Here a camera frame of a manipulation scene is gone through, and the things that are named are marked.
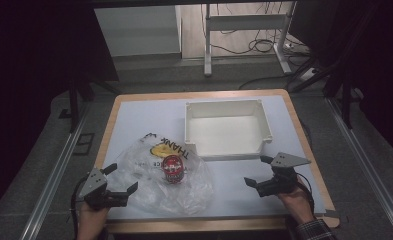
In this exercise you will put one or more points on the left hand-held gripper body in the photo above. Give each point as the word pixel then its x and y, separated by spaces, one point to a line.
pixel 95 186

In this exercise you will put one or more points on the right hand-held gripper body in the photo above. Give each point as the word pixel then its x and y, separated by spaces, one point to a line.
pixel 279 183

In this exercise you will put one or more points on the clear printed plastic bag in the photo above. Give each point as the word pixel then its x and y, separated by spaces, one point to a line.
pixel 144 186

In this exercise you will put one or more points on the brown red candy canister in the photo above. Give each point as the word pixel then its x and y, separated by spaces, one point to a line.
pixel 173 168

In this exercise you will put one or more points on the white plastic box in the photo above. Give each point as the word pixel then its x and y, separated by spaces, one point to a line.
pixel 225 133

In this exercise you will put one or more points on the person's right hand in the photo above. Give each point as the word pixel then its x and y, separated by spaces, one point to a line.
pixel 299 205

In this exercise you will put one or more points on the person's left hand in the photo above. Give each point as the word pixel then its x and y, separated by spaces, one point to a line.
pixel 92 216

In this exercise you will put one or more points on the wooden table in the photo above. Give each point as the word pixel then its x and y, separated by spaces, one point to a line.
pixel 197 225

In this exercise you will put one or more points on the black metal stand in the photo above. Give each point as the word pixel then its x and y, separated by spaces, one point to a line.
pixel 73 100
pixel 345 100

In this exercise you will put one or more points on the white power strip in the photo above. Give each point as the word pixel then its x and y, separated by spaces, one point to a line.
pixel 309 75

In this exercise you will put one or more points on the dark curtain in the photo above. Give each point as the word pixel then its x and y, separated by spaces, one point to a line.
pixel 380 66
pixel 27 66

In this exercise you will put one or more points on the light grey panel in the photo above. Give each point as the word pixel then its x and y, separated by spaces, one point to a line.
pixel 137 30

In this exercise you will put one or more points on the black floor frame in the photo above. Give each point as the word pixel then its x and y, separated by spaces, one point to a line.
pixel 84 144

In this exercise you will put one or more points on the aluminium rail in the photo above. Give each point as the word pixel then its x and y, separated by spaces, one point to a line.
pixel 55 180
pixel 367 170

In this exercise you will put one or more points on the white metal desk frame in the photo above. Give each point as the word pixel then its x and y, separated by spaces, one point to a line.
pixel 247 22

